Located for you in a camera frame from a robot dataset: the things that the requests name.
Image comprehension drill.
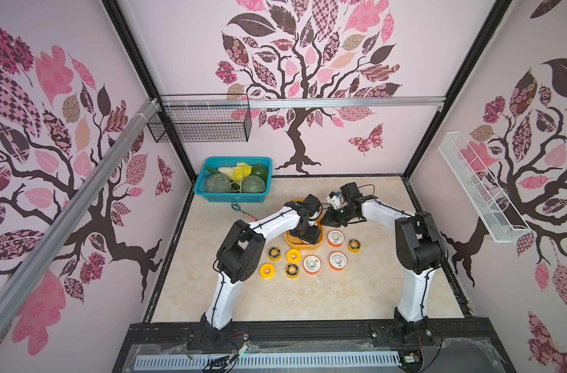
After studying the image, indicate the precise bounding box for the yellow plastic storage box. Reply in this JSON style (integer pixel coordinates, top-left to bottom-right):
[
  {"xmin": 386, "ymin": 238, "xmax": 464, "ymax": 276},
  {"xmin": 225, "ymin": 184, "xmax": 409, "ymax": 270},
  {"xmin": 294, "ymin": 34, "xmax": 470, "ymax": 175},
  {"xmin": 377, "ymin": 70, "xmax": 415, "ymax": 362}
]
[{"xmin": 285, "ymin": 205, "xmax": 325, "ymax": 250}]

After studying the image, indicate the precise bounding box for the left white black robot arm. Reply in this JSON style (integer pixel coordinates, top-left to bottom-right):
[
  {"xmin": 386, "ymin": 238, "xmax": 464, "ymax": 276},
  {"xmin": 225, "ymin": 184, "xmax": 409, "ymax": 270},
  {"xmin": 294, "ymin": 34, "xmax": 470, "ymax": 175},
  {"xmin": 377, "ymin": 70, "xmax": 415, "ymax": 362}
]
[{"xmin": 200, "ymin": 194, "xmax": 322, "ymax": 347}]

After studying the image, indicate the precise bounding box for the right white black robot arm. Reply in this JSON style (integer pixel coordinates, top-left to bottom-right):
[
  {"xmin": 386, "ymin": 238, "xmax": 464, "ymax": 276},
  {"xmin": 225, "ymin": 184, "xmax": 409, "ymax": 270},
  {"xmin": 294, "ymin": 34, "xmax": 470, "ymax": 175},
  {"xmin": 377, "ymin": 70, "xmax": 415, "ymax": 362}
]
[{"xmin": 322, "ymin": 183, "xmax": 445, "ymax": 344}]

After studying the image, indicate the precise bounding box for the orange white sealing tape roll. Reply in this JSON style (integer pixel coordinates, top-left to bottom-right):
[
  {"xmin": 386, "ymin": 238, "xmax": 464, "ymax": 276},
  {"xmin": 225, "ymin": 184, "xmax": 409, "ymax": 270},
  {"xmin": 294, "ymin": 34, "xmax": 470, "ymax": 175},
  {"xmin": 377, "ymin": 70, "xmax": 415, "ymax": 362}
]
[
  {"xmin": 327, "ymin": 229, "xmax": 345, "ymax": 248},
  {"xmin": 328, "ymin": 251, "xmax": 348, "ymax": 271},
  {"xmin": 303, "ymin": 255, "xmax": 322, "ymax": 275}
]

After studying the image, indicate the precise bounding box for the yellow black tape roll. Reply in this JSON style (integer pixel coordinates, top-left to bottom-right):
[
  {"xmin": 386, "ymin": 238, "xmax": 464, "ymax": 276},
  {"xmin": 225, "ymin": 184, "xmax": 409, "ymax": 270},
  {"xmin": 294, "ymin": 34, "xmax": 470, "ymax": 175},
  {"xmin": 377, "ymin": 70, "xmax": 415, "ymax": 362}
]
[
  {"xmin": 347, "ymin": 239, "xmax": 362, "ymax": 253},
  {"xmin": 267, "ymin": 246, "xmax": 282, "ymax": 261},
  {"xmin": 285, "ymin": 263, "xmax": 299, "ymax": 279}
]

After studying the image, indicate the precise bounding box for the green pumpkin right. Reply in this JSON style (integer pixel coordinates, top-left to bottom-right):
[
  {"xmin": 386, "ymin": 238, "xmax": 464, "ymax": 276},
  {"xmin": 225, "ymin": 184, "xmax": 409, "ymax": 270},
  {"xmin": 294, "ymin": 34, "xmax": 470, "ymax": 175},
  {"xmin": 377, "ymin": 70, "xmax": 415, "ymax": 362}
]
[{"xmin": 241, "ymin": 175, "xmax": 266, "ymax": 194}]

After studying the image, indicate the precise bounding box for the green pumpkin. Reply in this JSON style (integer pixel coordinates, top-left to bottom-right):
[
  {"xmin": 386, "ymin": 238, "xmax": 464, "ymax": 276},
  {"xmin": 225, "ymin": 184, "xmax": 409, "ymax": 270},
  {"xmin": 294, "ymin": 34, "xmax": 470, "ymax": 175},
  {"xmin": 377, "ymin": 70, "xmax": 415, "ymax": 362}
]
[
  {"xmin": 205, "ymin": 173, "xmax": 232, "ymax": 194},
  {"xmin": 241, "ymin": 175, "xmax": 266, "ymax": 194}
]

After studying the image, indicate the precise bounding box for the green round fruit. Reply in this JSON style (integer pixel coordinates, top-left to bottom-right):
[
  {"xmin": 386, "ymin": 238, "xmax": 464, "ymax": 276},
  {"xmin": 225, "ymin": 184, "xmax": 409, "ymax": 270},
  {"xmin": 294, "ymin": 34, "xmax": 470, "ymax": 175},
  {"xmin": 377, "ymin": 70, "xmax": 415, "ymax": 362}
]
[{"xmin": 250, "ymin": 163, "xmax": 269, "ymax": 183}]

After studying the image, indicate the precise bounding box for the yellow white vegetable toy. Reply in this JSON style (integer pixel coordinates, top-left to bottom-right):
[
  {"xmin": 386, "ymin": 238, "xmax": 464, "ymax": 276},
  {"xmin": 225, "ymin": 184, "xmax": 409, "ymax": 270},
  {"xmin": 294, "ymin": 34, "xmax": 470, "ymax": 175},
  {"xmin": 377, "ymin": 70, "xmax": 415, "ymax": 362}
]
[{"xmin": 217, "ymin": 163, "xmax": 252, "ymax": 183}]

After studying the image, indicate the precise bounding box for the green pumpkin left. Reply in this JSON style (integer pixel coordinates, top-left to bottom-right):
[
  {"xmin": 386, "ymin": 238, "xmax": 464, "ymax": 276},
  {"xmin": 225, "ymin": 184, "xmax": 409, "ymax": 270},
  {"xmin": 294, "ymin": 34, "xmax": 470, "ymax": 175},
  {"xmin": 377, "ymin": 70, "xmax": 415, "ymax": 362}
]
[{"xmin": 205, "ymin": 173, "xmax": 232, "ymax": 194}]

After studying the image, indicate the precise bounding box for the teal plastic basket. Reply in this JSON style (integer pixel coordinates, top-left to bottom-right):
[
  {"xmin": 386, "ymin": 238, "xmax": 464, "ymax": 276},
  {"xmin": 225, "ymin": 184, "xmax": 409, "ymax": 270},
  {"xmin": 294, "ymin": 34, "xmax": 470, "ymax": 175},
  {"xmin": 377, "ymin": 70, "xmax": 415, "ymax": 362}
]
[{"xmin": 194, "ymin": 156, "xmax": 272, "ymax": 203}]

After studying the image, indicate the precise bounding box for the small spoon with red handle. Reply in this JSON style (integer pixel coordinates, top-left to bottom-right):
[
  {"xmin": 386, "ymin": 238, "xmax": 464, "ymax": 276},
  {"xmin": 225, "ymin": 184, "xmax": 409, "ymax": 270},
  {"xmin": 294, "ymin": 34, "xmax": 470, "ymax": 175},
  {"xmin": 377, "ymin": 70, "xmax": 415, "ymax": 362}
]
[{"xmin": 231, "ymin": 203, "xmax": 258, "ymax": 222}]

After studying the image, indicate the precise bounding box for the white wire wall shelf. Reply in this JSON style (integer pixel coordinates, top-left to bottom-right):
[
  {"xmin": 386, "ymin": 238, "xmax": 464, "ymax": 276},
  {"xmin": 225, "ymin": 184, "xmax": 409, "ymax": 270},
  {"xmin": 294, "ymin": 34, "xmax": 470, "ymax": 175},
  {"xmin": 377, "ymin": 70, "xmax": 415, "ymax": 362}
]
[{"xmin": 438, "ymin": 131, "xmax": 532, "ymax": 243}]

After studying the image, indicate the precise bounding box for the black wire wall basket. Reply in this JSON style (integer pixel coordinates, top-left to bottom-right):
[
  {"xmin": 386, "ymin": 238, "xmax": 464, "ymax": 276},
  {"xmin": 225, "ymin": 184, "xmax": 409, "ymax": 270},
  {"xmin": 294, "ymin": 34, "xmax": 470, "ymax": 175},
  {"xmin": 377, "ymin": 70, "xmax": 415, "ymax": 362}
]
[{"xmin": 148, "ymin": 93, "xmax": 252, "ymax": 144}]

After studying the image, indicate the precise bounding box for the white slotted cable duct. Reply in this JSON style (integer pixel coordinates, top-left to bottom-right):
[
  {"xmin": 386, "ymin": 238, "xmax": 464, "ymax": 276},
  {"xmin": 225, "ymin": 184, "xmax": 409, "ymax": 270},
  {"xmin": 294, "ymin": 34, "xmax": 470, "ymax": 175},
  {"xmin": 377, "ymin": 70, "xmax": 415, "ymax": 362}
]
[{"xmin": 133, "ymin": 351, "xmax": 401, "ymax": 372}]

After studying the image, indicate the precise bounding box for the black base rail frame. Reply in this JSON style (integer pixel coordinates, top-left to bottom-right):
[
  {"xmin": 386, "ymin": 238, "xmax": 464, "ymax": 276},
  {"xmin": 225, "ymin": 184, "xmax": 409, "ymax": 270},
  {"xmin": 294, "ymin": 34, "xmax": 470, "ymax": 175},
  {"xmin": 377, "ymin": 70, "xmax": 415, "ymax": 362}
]
[{"xmin": 113, "ymin": 317, "xmax": 514, "ymax": 372}]

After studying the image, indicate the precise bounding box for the aluminium rail on back wall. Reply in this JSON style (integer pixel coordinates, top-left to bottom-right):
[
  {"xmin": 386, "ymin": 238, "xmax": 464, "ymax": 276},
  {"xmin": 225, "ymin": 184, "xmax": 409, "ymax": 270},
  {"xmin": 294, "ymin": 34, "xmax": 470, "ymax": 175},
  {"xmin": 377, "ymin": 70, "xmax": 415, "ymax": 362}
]
[{"xmin": 162, "ymin": 94, "xmax": 446, "ymax": 110}]

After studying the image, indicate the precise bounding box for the aluminium rail on wall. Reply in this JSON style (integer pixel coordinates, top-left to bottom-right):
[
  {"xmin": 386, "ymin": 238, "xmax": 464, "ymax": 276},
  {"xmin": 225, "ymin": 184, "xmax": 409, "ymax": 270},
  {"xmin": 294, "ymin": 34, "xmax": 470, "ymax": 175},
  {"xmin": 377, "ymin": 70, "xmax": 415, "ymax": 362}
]
[
  {"xmin": 0, "ymin": 98, "xmax": 161, "ymax": 337},
  {"xmin": 162, "ymin": 94, "xmax": 446, "ymax": 110}
]

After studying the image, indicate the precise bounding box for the aluminium rail on left wall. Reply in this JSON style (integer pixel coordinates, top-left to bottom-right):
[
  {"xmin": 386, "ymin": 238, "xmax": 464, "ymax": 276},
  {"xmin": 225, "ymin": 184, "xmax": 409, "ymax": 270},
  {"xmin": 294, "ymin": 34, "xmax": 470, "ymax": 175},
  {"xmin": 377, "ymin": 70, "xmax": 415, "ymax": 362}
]
[{"xmin": 0, "ymin": 98, "xmax": 161, "ymax": 337}]

